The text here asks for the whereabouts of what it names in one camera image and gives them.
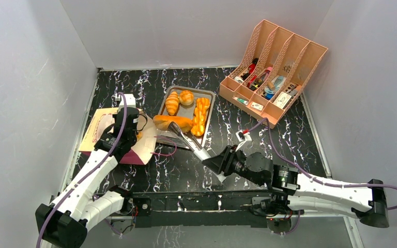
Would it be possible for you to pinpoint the silver metal tray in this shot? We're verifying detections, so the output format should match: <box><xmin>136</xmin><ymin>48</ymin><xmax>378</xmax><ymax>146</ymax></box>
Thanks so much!
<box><xmin>157</xmin><ymin>85</ymin><xmax>216</xmax><ymax>149</ymax></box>

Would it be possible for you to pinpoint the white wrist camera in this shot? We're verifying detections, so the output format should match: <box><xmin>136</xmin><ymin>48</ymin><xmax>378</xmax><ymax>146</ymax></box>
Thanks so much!
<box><xmin>115</xmin><ymin>93</ymin><xmax>136</xmax><ymax>110</ymax></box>
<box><xmin>236</xmin><ymin>130</ymin><xmax>252</xmax><ymax>151</ymax></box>

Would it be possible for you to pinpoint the long fake twisted bread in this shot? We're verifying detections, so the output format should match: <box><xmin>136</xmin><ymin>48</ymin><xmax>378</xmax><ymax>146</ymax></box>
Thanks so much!
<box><xmin>191</xmin><ymin>98</ymin><xmax>210</xmax><ymax>137</ymax></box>

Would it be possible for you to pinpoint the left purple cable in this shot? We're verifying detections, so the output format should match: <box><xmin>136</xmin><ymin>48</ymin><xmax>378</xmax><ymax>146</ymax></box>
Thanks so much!
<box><xmin>36</xmin><ymin>92</ymin><xmax>128</xmax><ymax>248</ymax></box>

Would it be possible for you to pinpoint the pink capped dark bottle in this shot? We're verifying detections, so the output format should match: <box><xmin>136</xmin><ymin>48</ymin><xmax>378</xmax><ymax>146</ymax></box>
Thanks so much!
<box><xmin>248</xmin><ymin>67</ymin><xmax>272</xmax><ymax>91</ymax></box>

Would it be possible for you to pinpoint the small white packet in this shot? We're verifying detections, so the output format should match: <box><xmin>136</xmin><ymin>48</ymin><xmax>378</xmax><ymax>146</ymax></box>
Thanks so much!
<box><xmin>251</xmin><ymin>102</ymin><xmax>264</xmax><ymax>111</ymax></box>

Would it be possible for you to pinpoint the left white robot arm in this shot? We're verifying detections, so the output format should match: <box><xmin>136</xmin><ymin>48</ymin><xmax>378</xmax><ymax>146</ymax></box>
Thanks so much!
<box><xmin>35</xmin><ymin>107</ymin><xmax>140</xmax><ymax>247</ymax></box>

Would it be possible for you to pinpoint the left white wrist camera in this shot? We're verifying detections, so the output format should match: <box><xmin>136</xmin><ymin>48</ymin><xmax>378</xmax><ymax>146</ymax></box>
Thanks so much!
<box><xmin>115</xmin><ymin>93</ymin><xmax>136</xmax><ymax>110</ymax></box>

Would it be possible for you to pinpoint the pink paper bag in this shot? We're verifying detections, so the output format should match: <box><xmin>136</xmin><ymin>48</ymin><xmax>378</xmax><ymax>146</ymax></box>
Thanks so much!
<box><xmin>79</xmin><ymin>107</ymin><xmax>158</xmax><ymax>165</ymax></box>

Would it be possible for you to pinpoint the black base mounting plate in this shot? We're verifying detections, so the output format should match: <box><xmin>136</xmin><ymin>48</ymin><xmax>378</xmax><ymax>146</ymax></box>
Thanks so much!
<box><xmin>112</xmin><ymin>190</ymin><xmax>303</xmax><ymax>228</ymax></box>

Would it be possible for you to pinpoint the small green white tube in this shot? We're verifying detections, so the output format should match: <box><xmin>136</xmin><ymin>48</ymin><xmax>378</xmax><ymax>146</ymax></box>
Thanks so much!
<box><xmin>234</xmin><ymin>97</ymin><xmax>249</xmax><ymax>106</ymax></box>

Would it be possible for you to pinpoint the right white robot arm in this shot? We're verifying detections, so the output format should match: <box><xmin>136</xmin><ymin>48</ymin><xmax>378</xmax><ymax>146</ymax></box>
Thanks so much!
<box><xmin>194</xmin><ymin>146</ymin><xmax>389</xmax><ymax>228</ymax></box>

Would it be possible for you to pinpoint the round orange fake bun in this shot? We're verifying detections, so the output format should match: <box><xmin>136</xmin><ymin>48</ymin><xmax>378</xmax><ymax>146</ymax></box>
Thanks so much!
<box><xmin>179</xmin><ymin>90</ymin><xmax>194</xmax><ymax>106</ymax></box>

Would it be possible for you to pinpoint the white label card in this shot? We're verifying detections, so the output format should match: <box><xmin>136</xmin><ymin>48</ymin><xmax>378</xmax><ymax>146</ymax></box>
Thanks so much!
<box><xmin>273</xmin><ymin>92</ymin><xmax>292</xmax><ymax>110</ymax></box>

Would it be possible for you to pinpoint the pink desk file organizer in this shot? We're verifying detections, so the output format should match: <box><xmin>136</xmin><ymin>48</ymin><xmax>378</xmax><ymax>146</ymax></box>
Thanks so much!
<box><xmin>219</xmin><ymin>20</ymin><xmax>328</xmax><ymax>128</ymax></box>

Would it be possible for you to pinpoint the long orange fake baguette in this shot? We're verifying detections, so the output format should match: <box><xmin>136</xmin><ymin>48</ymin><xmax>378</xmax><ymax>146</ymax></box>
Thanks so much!
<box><xmin>152</xmin><ymin>114</ymin><xmax>194</xmax><ymax>133</ymax></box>

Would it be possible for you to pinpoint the blue tape roll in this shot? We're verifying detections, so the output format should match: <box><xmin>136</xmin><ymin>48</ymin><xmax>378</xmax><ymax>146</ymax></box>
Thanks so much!
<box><xmin>263</xmin><ymin>75</ymin><xmax>286</xmax><ymax>100</ymax></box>

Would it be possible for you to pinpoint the orange fake croissant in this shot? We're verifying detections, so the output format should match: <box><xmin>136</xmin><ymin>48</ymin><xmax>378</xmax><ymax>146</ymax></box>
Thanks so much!
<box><xmin>165</xmin><ymin>91</ymin><xmax>180</xmax><ymax>116</ymax></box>

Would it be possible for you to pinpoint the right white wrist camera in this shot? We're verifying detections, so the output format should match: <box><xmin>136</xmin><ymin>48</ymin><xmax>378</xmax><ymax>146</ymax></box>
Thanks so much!
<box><xmin>236</xmin><ymin>130</ymin><xmax>252</xmax><ymax>151</ymax></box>

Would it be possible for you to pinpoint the red black bottle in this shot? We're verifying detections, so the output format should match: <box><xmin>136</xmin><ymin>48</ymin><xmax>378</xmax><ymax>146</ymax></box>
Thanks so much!
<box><xmin>240</xmin><ymin>58</ymin><xmax>258</xmax><ymax>81</ymax></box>

